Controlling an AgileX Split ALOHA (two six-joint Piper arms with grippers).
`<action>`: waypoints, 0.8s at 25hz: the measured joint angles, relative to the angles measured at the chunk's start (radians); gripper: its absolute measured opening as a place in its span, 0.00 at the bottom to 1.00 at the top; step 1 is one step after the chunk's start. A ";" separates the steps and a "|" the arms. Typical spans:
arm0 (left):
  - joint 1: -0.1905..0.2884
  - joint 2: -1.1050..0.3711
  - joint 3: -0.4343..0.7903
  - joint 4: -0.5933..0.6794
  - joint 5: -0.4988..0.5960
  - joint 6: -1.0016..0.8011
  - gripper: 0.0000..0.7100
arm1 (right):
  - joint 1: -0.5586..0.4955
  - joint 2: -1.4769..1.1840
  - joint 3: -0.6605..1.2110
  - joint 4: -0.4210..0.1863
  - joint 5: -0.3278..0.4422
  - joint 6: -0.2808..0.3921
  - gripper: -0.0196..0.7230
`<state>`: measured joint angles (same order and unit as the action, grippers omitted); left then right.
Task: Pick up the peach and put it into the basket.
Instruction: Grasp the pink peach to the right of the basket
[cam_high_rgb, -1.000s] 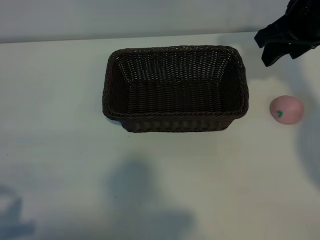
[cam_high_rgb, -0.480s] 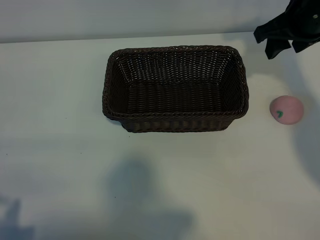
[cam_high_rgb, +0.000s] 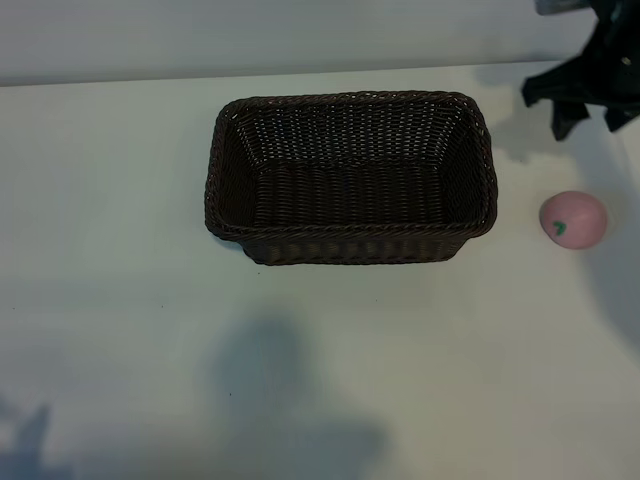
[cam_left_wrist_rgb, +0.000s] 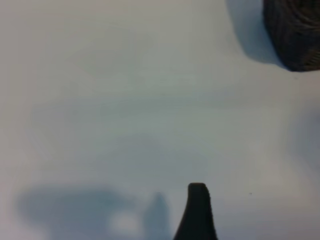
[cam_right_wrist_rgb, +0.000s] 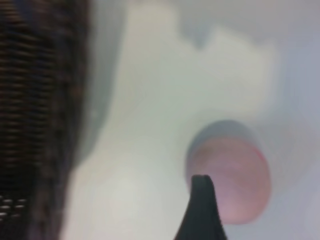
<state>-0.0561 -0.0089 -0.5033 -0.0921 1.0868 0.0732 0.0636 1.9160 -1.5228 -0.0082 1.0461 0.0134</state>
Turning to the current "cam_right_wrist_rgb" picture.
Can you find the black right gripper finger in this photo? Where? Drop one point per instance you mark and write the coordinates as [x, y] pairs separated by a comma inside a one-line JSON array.
[[201, 215]]

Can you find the pink peach with green mark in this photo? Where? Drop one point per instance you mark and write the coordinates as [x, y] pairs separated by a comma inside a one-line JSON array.
[[240, 175]]

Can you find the dark brown woven basket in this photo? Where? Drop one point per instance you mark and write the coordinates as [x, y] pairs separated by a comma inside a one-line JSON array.
[[30, 100]]

